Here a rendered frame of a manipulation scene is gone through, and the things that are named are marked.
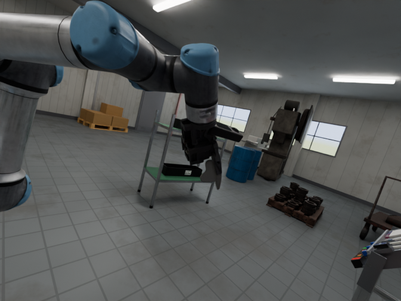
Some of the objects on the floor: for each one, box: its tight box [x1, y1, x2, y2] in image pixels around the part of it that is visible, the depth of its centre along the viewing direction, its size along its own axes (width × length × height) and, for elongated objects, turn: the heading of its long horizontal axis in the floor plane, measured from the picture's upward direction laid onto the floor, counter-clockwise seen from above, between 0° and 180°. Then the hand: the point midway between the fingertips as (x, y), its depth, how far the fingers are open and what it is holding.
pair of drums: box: [226, 145, 262, 183], centre depth 477 cm, size 67×109×80 cm, turn 72°
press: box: [257, 100, 313, 181], centre depth 576 cm, size 132×115×251 cm
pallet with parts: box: [266, 182, 325, 228], centre depth 349 cm, size 80×116×42 cm
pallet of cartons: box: [77, 103, 129, 133], centre depth 658 cm, size 149×114×84 cm
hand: (209, 171), depth 59 cm, fingers open, 14 cm apart
